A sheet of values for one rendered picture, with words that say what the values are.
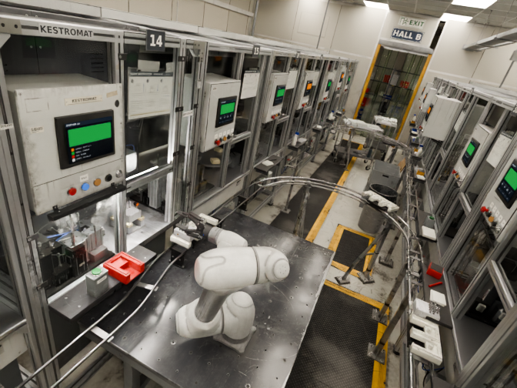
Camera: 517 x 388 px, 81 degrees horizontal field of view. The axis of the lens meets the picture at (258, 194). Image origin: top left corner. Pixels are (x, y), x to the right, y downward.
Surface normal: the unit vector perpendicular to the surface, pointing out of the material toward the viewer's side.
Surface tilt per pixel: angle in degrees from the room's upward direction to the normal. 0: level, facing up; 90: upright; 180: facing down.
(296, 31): 90
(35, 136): 90
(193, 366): 0
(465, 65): 90
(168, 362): 0
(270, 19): 90
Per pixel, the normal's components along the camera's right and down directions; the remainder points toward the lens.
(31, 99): 0.90, 0.34
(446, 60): -0.40, 0.36
